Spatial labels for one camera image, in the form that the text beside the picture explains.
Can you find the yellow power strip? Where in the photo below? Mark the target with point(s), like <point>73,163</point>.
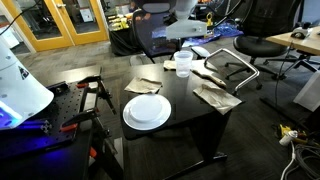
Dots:
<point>286,128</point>

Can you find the dark blue office chair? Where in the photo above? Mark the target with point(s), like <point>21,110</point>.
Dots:
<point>156,36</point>

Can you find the yellow framed glass door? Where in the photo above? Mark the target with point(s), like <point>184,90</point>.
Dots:
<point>100,20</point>
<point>20,20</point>

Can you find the black cloth covered table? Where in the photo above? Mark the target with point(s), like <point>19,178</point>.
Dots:
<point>123,41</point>

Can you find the folded brown paper napkin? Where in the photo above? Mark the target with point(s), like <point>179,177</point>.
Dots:
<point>143,85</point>

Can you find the large flat brown paper napkin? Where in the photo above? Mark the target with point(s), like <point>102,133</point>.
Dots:
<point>218,98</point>

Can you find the white power plug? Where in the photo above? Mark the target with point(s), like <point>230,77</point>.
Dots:
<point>287,137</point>

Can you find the small crumpled brown napkin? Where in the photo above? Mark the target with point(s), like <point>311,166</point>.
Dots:
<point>169,65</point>

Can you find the black and white controller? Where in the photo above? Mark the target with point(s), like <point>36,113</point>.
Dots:
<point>301,32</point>

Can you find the black side table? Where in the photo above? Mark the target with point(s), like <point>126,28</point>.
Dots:
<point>206,133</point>

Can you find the white round plate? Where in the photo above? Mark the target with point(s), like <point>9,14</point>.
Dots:
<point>146,111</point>

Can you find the wooden office desk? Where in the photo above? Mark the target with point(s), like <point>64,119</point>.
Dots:
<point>300,43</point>

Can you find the yellow hanging clamp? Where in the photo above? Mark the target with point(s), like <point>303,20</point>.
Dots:
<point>209,19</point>

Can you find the black office chair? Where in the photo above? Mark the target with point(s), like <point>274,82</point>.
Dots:
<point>263,45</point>

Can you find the blue plastic sheet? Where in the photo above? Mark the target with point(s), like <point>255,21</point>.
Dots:
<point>226,31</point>

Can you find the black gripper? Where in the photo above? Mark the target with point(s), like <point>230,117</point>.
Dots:
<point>181,42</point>

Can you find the yellow items pile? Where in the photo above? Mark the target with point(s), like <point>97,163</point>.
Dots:
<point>119,23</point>

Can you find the clear plastic cup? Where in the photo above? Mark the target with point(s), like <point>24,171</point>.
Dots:
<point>183,65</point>

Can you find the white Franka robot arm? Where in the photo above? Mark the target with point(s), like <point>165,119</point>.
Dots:
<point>20,90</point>

